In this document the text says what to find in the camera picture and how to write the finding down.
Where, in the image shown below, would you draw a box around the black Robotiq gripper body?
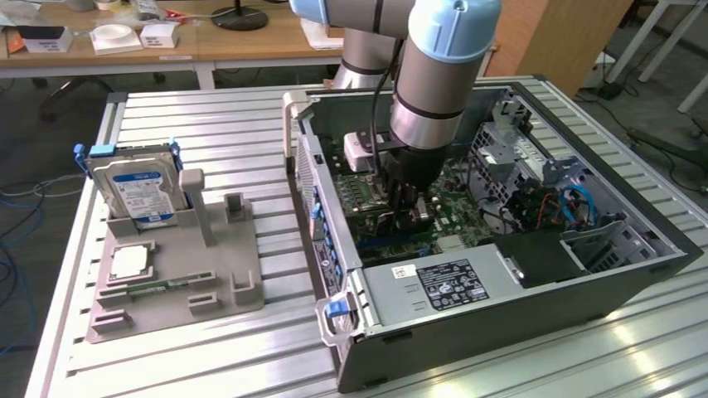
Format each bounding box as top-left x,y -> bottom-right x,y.
380,144 -> 447,233

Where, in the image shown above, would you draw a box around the green motherboard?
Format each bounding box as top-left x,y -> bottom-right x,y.
320,136 -> 499,269

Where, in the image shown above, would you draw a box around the silver disk bay cage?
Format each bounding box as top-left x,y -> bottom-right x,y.
467,119 -> 555,200

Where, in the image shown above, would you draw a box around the silver chipset heatsink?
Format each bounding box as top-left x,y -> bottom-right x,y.
439,235 -> 470,254

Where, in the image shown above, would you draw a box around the blue expansion card retainer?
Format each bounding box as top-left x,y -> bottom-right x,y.
308,186 -> 334,266

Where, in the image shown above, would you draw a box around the grey power supply unit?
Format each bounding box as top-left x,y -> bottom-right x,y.
348,242 -> 524,328

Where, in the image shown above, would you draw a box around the flat white box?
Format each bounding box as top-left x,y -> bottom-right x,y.
302,18 -> 348,51

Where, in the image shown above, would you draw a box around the wooden cabinet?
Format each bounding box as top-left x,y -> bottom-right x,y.
486,0 -> 635,90

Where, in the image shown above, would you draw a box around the open black PC case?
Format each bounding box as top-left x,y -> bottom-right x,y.
282,80 -> 706,394

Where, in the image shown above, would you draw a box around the wooden desk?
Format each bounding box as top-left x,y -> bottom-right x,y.
0,0 -> 499,90

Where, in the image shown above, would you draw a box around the black floor stand leg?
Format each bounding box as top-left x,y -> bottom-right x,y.
627,128 -> 708,158

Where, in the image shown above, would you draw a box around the grey parts rack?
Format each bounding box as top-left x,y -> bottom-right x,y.
86,167 -> 267,345

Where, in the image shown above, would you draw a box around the black lamp base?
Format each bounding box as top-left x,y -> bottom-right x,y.
211,0 -> 270,32

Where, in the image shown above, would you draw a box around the hard disk with blue label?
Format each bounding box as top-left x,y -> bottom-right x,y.
88,151 -> 184,231

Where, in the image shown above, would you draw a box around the green RAM stick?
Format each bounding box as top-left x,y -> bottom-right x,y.
127,276 -> 215,296

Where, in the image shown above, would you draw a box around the silver CPU chip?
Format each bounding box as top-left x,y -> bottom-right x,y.
110,247 -> 154,282

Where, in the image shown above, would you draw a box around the small white labelled box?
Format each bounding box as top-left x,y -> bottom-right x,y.
139,22 -> 182,50

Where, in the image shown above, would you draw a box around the blue disk carrier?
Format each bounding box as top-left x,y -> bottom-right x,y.
74,136 -> 186,208

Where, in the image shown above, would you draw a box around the white box with round dish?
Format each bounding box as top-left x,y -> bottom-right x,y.
90,23 -> 144,56

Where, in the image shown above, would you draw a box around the black office chair base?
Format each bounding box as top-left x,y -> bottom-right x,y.
32,74 -> 167,124

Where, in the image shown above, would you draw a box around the white box with black top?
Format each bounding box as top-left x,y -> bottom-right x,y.
15,25 -> 75,54

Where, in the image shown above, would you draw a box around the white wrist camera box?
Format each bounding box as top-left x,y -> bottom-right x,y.
342,131 -> 388,173

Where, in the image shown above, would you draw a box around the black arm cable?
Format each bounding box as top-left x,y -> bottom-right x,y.
368,36 -> 408,177

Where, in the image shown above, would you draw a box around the black and red power wires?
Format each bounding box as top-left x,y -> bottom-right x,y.
500,186 -> 560,233

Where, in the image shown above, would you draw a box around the blue SATA wire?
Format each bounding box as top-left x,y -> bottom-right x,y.
558,184 -> 602,229

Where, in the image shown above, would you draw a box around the white table frame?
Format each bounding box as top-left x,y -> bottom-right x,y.
606,0 -> 708,113

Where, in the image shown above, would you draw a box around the grey floor cable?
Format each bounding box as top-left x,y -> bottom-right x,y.
0,173 -> 84,198

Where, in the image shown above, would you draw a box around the blue floor cable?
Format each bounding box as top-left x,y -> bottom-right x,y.
0,194 -> 46,353

